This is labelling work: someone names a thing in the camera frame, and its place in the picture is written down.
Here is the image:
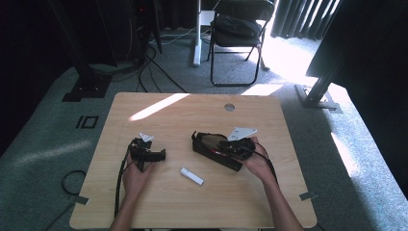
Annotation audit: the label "person's left hand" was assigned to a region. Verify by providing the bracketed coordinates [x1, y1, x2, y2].
[121, 152, 156, 201]

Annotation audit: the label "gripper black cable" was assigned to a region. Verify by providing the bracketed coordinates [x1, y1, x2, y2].
[254, 142, 279, 186]
[114, 142, 135, 218]

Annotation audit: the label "black stand with square base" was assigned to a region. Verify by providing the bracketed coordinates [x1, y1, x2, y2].
[47, 0, 114, 103]

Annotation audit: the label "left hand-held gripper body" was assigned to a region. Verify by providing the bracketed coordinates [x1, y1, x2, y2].
[128, 131, 155, 172]

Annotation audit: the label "black looped floor cable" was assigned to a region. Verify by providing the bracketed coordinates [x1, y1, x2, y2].
[61, 169, 88, 197]

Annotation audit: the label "dark pleated curtain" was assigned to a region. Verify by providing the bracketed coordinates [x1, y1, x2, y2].
[269, 0, 342, 41]

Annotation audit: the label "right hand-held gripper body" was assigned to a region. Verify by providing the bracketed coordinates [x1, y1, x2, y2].
[227, 126, 259, 161]

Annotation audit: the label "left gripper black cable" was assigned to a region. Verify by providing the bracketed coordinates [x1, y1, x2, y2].
[114, 142, 135, 218]

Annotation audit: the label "white floor cable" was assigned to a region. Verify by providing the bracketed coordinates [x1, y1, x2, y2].
[148, 26, 214, 46]

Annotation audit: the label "black bag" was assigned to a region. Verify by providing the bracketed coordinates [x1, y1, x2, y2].
[214, 13, 263, 40]

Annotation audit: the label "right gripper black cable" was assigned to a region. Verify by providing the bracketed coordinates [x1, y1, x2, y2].
[254, 142, 279, 186]

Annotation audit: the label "black pencil case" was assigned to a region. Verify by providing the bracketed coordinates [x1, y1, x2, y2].
[191, 130, 243, 172]

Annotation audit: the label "black metal stand with plate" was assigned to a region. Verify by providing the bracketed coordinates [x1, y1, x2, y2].
[294, 0, 358, 115]

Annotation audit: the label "black floor cables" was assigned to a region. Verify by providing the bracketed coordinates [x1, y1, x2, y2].
[137, 44, 189, 94]

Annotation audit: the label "white desk leg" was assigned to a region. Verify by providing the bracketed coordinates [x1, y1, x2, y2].
[192, 0, 204, 67]

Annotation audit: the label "white eraser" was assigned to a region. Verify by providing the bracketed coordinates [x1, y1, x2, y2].
[179, 167, 205, 186]

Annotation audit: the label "dark equipment rack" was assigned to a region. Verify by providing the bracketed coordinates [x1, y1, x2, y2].
[127, 0, 163, 64]

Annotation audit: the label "person's right hand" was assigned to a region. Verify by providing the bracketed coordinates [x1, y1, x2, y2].
[242, 137, 277, 186]

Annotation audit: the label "black folding chair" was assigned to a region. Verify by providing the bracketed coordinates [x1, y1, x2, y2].
[206, 0, 277, 88]

